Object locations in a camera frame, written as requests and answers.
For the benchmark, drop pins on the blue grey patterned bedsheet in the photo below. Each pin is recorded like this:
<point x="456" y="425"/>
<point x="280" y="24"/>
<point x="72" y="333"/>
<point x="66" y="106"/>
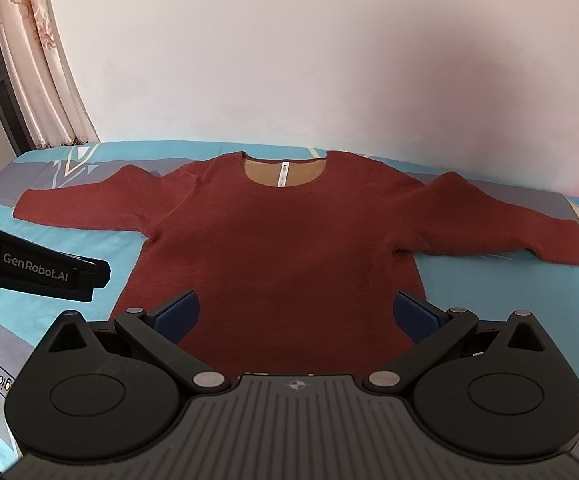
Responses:
<point x="503" y="405"/>

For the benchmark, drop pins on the pink patterned curtain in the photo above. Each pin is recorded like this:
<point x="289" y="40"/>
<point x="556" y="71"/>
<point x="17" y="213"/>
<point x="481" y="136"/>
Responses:
<point x="42" y="81"/>

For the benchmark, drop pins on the dark red knit sweater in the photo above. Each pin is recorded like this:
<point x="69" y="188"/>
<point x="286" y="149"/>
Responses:
<point x="300" y="279"/>

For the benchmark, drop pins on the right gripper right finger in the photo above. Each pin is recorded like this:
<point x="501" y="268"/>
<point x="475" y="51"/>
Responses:
<point x="435" y="334"/>

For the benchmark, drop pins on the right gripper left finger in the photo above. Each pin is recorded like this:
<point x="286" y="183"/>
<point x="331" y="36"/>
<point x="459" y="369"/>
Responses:
<point x="155" y="335"/>

